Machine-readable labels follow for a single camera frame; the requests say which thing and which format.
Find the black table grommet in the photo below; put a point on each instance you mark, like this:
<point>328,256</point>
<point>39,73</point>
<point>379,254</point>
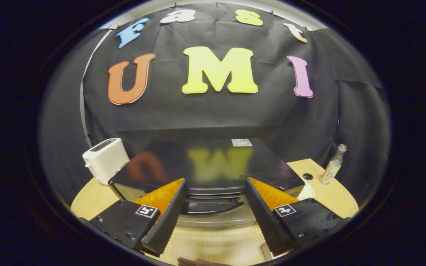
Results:
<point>308,176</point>

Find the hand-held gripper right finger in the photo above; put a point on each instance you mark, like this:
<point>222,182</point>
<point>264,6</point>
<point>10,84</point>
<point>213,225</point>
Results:
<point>263,218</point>

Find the clear glass bottle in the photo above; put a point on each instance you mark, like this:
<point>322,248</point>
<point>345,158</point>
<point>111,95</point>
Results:
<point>332,168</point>

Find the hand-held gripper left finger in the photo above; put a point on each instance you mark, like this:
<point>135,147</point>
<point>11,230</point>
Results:
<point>166,221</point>

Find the black toaster oven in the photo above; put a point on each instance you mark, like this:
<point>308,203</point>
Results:
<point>216,155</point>

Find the white bread toaster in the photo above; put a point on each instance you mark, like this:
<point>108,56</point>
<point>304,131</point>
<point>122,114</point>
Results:
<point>105,159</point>

